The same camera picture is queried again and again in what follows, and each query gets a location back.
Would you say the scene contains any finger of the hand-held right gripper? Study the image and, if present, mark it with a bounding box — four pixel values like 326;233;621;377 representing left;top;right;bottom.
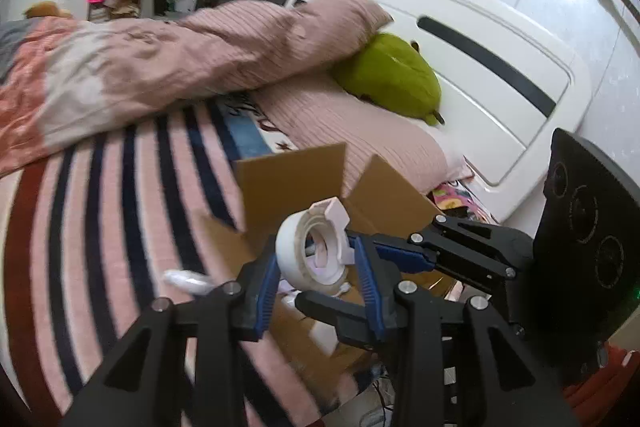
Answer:
347;214;533;295
295;291;396;353

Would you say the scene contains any brown cardboard box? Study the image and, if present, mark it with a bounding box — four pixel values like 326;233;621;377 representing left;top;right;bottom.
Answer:
200;142;448;378

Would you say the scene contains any colourful printed cloth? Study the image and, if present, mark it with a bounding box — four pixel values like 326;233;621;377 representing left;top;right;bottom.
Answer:
430;182;498;224

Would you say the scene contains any pink and grey duvet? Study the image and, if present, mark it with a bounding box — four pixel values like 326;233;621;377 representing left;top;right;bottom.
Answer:
0;0;393;178

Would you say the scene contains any white pump bottle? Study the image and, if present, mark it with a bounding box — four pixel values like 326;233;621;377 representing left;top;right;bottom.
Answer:
164;269;216;295

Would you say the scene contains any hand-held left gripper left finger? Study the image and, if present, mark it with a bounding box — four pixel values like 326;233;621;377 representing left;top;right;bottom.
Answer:
60;252;281;427

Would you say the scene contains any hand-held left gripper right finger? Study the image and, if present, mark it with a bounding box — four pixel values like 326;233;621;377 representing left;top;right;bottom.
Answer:
352;237;581;427

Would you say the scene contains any brown teddy bear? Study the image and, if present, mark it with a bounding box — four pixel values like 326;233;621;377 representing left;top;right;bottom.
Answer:
25;2;73;20

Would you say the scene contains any green plush toy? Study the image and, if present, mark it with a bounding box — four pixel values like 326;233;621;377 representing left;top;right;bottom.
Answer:
332;33;446;126

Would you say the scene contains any pink ribbed pillow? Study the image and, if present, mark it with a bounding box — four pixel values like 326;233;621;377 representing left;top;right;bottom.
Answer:
260;74;473;195

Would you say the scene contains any white bed headboard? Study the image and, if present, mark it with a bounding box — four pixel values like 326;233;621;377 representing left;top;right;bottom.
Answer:
285;0;593;223

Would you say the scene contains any white tape roll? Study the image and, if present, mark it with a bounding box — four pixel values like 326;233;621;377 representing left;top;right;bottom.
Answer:
276;199;357;294

